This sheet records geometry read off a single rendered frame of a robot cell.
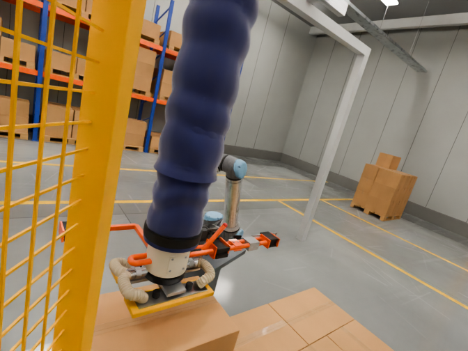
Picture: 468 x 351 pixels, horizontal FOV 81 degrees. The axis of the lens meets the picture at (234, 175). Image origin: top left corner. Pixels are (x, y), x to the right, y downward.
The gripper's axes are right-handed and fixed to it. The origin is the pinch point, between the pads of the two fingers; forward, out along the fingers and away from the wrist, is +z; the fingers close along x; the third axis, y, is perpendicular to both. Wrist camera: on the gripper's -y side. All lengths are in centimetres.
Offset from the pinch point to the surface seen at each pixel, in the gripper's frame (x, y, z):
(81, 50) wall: 115, -67, -832
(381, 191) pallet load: -51, -714, -204
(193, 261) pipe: -4.4, 15.2, 2.9
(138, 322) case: -29.5, 34.9, 3.0
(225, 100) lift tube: 64, 25, 12
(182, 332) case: -29.6, 20.6, 14.4
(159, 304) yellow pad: -11.2, 34.4, 14.9
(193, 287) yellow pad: -10.7, 18.3, 11.1
